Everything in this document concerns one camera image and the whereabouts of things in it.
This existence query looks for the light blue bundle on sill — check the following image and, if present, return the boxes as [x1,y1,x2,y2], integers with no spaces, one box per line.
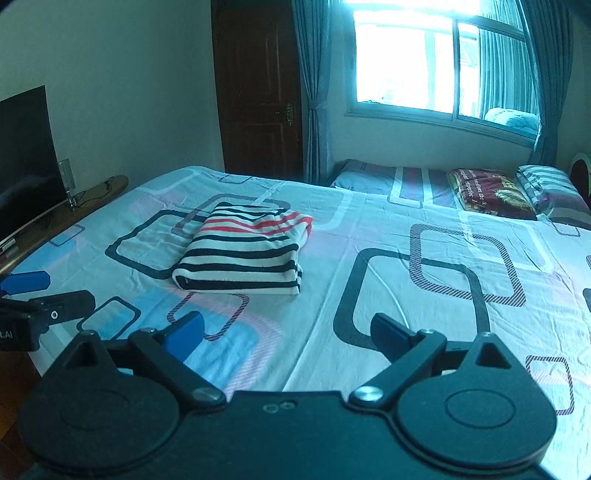
[485,107,540,136]

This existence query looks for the striped grey pillow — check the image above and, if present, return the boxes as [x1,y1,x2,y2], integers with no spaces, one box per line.
[516,165,590,230]

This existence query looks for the blue left curtain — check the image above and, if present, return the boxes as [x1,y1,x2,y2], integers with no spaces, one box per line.
[291,1,332,184]

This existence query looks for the dark wooden door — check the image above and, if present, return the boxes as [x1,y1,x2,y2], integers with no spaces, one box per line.
[211,1,304,180]

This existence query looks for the red patterned folded blanket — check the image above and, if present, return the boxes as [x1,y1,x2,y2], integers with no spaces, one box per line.
[449,168,537,220]

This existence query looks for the patterned white bed sheet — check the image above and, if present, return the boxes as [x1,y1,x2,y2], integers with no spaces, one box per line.
[18,166,590,479]

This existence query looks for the dark red headboard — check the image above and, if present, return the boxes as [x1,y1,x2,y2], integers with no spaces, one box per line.
[568,153,591,207]

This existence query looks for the blue curtain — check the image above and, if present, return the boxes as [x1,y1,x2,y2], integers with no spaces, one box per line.
[518,1,573,166]
[291,1,332,184]

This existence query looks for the striped blue mattress sheet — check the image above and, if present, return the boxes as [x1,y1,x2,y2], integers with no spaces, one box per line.
[331,160,461,209]

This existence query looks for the bright window with frame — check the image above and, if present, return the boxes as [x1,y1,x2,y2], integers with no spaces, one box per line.
[342,1,539,145]

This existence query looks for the blue right curtain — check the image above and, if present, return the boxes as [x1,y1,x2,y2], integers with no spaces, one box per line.
[518,1,573,166]

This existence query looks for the small clear device on console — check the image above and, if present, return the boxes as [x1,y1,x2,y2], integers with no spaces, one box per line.
[58,159,77,209]

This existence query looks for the black flat television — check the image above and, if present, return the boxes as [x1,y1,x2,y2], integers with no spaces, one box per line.
[0,86,67,244]

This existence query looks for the striped white red black sweater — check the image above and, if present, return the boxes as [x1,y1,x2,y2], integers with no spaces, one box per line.
[171,202,312,295]

